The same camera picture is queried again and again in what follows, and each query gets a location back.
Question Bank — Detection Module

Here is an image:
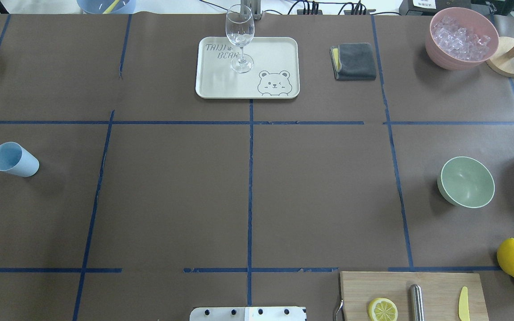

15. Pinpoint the green bowl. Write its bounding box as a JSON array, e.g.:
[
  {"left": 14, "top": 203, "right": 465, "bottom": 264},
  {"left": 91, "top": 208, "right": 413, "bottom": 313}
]
[{"left": 437, "top": 156, "right": 495, "bottom": 209}]

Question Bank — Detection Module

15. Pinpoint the pink bowl of ice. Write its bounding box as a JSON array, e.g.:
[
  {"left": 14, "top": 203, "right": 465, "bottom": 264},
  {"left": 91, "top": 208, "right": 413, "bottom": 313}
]
[{"left": 426, "top": 7, "right": 499, "bottom": 70}]

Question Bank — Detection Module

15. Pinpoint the blue bowl with fork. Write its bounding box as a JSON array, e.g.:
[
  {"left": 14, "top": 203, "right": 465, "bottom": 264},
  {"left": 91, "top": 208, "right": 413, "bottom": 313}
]
[{"left": 77, "top": 0, "right": 137, "bottom": 14}]

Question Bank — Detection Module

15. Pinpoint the wooden cutting board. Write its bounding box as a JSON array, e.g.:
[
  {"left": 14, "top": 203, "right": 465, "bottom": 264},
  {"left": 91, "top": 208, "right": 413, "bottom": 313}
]
[{"left": 340, "top": 272, "right": 489, "bottom": 321}]

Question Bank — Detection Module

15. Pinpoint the yellow plastic knife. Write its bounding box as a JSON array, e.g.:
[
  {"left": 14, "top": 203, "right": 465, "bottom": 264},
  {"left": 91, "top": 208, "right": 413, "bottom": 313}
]
[{"left": 458, "top": 286, "right": 470, "bottom": 321}]

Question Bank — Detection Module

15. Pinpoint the grey folded cloth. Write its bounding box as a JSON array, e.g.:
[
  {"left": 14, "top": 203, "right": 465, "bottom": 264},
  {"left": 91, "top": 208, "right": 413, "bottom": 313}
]
[{"left": 330, "top": 43, "right": 377, "bottom": 81}]

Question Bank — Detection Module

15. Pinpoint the lemon half slice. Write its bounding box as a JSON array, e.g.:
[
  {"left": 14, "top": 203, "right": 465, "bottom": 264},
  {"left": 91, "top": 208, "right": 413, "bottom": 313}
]
[{"left": 367, "top": 297, "right": 398, "bottom": 321}]

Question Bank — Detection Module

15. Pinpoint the cream bear serving tray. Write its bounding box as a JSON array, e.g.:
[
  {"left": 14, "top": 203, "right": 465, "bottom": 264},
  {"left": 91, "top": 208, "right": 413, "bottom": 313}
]
[{"left": 195, "top": 37, "right": 300, "bottom": 99}]

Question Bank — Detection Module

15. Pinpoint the clear wine glass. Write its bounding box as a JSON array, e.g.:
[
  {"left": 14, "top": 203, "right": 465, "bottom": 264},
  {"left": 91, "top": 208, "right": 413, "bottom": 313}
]
[{"left": 226, "top": 4, "right": 255, "bottom": 74}]

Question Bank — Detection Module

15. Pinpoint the light blue cup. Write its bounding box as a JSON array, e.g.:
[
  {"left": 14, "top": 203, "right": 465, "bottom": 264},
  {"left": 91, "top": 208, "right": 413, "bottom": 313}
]
[{"left": 0, "top": 142, "right": 40, "bottom": 177}]

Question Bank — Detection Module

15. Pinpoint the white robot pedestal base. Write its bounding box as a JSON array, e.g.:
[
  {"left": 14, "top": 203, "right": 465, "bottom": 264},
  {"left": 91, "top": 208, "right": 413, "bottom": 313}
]
[{"left": 189, "top": 306, "right": 307, "bottom": 321}]

